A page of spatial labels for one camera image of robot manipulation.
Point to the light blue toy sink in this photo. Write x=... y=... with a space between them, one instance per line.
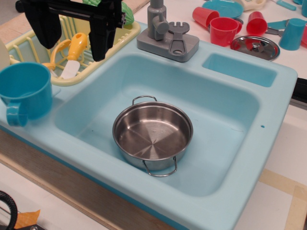
x=236 y=103

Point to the green toy vegetable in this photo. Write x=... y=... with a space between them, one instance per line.
x=129 y=17

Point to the red cup right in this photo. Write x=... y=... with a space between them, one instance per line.
x=256 y=24

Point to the black bar right edge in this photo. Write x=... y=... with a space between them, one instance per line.
x=300 y=90

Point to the stainless steel pot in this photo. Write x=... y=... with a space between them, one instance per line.
x=153 y=136

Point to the red mug front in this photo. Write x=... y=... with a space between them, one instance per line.
x=223 y=30

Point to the grey toy faucet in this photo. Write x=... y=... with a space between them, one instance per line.
x=156 y=38

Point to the blue plastic plate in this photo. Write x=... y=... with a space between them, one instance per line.
x=226 y=8

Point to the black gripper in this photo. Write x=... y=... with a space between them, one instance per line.
x=46 y=25

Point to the orange tape piece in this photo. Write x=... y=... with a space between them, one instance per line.
x=26 y=219

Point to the grey toy spatula fork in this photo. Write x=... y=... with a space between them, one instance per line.
x=177 y=45

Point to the blue cup right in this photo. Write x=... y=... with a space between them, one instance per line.
x=293 y=33

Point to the cream toy appliance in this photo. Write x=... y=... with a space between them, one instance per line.
x=251 y=4

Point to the yellow handled toy knife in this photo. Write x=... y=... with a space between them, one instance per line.
x=78 y=45

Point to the blue toy utensil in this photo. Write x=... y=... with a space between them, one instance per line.
x=277 y=28

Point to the yellow dish rack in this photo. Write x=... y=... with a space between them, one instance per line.
x=27 y=48

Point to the yellow toy spoon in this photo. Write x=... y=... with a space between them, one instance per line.
x=52 y=61

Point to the steel pot lid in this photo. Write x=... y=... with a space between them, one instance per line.
x=256 y=46

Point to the red cup lying down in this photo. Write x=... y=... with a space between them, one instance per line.
x=203 y=16

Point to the blue plastic mug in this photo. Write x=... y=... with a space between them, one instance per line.
x=25 y=89

